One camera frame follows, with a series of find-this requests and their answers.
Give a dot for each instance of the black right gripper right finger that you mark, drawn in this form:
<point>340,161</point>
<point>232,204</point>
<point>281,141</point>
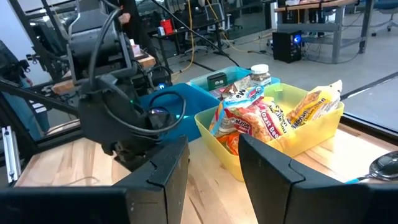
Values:
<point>295,202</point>

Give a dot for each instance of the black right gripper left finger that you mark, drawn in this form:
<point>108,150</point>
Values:
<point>124,202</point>

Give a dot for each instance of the orange roast beef ramen packet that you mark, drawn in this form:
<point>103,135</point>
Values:
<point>264,121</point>

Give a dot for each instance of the yellow chicken ramen packet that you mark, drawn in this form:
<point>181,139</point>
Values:
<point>314,105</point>

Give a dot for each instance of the dark green tea box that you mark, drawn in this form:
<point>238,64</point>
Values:
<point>216,81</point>

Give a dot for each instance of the blue-striped low-sodium ramen packet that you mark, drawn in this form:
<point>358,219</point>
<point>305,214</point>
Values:
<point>239,99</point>

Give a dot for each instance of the white-lidded glass spice jar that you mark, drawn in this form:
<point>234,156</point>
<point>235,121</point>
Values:
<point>260,74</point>

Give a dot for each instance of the translucent yellow plastic bin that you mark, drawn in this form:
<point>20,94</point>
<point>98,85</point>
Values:
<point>311,137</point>

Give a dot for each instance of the butcher-block work table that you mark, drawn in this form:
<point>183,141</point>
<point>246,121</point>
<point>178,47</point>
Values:
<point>146,60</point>

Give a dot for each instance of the dark blue plastic bin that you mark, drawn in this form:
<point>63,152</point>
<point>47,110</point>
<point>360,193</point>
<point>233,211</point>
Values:
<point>192,105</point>

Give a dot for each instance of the white box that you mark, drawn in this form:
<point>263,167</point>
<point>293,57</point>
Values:
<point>136,48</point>

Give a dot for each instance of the person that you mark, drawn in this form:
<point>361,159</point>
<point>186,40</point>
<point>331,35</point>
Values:
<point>136,28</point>

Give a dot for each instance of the red container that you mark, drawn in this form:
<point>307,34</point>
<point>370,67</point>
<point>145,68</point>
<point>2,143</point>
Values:
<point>167,26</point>

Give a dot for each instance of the black office desk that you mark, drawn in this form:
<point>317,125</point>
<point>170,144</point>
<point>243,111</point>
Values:
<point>192,26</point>

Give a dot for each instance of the teal plastic bin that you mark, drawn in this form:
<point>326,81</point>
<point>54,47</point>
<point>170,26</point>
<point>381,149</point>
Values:
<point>236,73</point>

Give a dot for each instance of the grey mesh office chair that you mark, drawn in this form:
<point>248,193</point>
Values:
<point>217,15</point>

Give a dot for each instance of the black computer tower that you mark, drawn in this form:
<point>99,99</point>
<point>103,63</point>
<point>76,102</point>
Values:
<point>286,46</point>

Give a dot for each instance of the wooden-top grey desk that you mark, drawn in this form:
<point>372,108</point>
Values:
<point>337,28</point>

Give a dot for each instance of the blue office chair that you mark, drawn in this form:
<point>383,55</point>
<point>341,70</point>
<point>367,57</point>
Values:
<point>387,6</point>

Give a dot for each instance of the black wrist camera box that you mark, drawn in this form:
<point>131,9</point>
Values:
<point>158,116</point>

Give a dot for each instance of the silver aluminium bracket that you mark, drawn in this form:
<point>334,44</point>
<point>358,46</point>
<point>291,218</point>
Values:
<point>12,155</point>

